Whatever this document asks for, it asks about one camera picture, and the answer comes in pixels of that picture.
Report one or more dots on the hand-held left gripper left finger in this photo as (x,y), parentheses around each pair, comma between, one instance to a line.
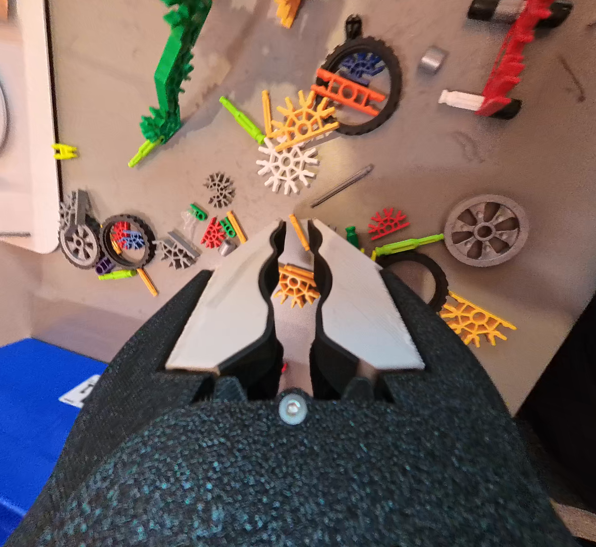
(223,318)

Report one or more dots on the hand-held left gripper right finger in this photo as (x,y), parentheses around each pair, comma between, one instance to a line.
(368,318)

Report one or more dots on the thin grey metal rod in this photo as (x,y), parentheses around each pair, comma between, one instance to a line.
(342,186)

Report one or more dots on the colourful construction toy robot figure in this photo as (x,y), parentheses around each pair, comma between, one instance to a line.
(179,57)

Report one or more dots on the silver cylinder spacer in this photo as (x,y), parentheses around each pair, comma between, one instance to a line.
(227,248)
(433,61)

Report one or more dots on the black rubber tyre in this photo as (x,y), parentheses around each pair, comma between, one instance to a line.
(440,281)
(395,78)
(151,240)

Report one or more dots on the grey fan connector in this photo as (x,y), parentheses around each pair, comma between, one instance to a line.
(179,249)
(81,204)

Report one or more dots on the yellow half-circle connector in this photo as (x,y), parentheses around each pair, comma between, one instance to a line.
(298,272)

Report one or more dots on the red snowflake connector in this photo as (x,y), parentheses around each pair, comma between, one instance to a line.
(213,234)
(389,225)

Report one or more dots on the lime green rod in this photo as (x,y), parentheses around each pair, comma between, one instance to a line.
(409,244)
(242,119)
(118,274)

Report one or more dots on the small dark green piece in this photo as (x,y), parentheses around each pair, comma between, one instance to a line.
(352,234)

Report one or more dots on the small green connector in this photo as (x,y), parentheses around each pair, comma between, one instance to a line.
(228,229)
(198,212)

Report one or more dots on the small clear plastic piece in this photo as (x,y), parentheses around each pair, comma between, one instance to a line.
(188,223)

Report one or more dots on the yellow fan connector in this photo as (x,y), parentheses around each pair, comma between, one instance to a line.
(484,312)
(302,116)

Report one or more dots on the small blue connector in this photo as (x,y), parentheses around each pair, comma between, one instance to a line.
(135,240)
(361,66)

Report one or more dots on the large grey wheel hub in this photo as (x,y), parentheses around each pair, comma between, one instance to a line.
(449,230)

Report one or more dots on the grey snowflake connector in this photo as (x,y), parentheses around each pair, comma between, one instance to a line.
(219,190)

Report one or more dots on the small purple piece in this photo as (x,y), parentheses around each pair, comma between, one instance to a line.
(103,268)

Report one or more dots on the small red connector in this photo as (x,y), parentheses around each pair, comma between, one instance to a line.
(120,232)

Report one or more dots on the small grey wheel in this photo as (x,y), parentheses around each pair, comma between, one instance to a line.
(86,258)

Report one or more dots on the white snowflake connector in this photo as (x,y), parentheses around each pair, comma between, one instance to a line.
(295,162)

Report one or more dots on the blue storage bin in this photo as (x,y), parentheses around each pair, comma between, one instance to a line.
(32,416)

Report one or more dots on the small yellow clip connector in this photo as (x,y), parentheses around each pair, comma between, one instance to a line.
(65,152)

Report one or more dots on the orange ladder connector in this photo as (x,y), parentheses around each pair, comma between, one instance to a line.
(349,85)

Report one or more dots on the small black ball piece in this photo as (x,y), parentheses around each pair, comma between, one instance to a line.
(353,27)

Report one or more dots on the white mounting plate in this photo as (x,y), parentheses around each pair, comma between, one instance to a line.
(32,90)

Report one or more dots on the red connector strip with rods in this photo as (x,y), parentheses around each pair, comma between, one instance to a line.
(512,57)

